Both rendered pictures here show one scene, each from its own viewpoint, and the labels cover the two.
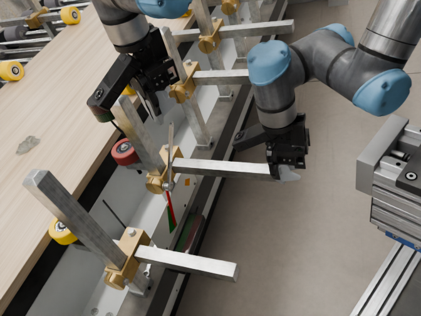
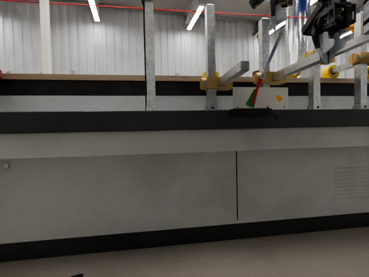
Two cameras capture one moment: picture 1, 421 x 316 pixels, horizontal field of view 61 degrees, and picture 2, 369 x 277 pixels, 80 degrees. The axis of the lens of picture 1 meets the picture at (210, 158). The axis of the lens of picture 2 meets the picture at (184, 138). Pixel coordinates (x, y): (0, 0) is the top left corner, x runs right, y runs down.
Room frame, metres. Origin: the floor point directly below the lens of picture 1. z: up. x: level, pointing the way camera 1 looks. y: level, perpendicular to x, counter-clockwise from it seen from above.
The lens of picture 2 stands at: (-0.27, -0.35, 0.61)
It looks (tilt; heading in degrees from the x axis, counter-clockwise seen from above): 2 degrees down; 47
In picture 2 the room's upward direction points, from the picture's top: 1 degrees counter-clockwise
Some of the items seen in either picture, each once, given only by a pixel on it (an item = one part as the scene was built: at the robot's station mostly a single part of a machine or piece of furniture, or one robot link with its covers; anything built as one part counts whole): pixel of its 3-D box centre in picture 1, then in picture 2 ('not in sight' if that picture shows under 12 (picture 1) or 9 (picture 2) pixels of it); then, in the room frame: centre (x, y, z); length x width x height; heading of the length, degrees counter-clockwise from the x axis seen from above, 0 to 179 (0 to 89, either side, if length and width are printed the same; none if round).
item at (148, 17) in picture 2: not in sight; (149, 57); (0.26, 0.43, 0.93); 0.05 x 0.05 x 0.45; 56
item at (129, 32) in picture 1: (125, 25); not in sight; (0.64, 0.05, 1.26); 0.08 x 0.08 x 0.05
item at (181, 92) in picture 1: (185, 82); (318, 57); (0.91, -0.01, 0.95); 0.14 x 0.06 x 0.05; 146
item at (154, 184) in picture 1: (163, 169); (268, 78); (0.70, 0.13, 0.85); 0.14 x 0.06 x 0.05; 146
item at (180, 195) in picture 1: (176, 206); (261, 98); (0.64, 0.14, 0.75); 0.26 x 0.01 x 0.10; 146
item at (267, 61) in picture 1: (272, 75); not in sight; (0.53, -0.16, 1.13); 0.09 x 0.08 x 0.11; 100
